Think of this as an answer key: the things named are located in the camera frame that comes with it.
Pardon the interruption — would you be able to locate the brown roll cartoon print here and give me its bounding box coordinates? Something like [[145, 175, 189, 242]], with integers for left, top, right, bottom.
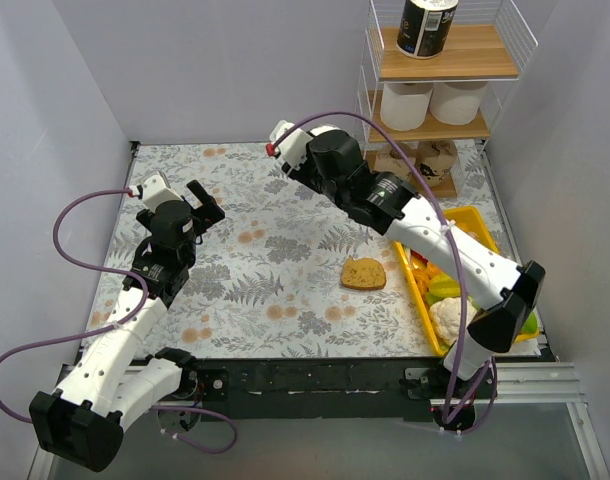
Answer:
[[371, 146, 414, 183]]

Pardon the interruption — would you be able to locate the white paper roll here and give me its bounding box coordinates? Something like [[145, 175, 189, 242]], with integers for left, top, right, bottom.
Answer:
[[429, 81, 488, 126], [380, 83, 433, 131]]

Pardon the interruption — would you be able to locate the brown roll barcode label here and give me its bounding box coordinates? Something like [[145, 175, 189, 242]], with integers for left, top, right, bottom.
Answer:
[[416, 140, 458, 187]]

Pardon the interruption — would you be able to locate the black roll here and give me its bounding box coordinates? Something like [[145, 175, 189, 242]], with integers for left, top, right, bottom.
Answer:
[[308, 124, 337, 137], [396, 0, 459, 59]]

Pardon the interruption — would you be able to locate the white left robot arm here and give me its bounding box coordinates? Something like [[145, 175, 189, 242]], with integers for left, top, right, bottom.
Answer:
[[29, 174, 225, 472]]

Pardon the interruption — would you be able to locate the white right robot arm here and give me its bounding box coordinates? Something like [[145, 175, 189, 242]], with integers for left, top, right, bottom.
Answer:
[[272, 128, 546, 398]]

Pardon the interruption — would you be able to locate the slice of brown bread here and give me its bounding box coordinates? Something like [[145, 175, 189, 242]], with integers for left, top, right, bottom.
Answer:
[[341, 257, 387, 290]]

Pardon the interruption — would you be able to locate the red chili pepper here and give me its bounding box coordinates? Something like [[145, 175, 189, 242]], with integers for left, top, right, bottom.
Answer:
[[411, 251, 428, 264]]

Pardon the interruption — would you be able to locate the orange bell pepper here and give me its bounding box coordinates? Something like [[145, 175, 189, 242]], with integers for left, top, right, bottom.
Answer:
[[413, 262, 443, 292]]

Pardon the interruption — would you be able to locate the yellow plastic tray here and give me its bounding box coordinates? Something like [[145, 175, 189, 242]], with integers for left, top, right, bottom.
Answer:
[[392, 205, 540, 357]]

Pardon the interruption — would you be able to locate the yellow green starfruit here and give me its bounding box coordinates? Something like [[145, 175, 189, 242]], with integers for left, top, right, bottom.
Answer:
[[426, 275, 461, 303]]

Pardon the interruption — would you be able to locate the white cauliflower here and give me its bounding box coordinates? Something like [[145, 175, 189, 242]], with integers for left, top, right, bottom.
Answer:
[[429, 297, 461, 346]]

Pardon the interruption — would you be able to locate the green round lotus pod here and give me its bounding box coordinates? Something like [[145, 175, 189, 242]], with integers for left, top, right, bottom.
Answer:
[[520, 312, 539, 335]]

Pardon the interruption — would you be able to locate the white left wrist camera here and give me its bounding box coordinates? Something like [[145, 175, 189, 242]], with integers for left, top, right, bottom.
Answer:
[[127, 171, 182, 212]]

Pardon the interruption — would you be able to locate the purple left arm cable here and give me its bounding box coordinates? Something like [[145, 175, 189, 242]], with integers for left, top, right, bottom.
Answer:
[[0, 188, 239, 455]]

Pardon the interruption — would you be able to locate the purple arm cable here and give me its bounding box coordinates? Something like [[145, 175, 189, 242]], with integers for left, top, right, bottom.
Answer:
[[0, 188, 239, 455], [272, 110, 499, 435]]

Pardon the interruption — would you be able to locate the white wire wooden shelf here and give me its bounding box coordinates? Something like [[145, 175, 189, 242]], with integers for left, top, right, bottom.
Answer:
[[351, 0, 539, 203]]

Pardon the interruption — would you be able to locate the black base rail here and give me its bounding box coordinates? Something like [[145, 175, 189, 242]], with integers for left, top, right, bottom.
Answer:
[[59, 357, 581, 431]]

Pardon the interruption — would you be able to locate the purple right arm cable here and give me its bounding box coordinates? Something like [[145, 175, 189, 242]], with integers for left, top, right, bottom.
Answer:
[[272, 110, 499, 435]]

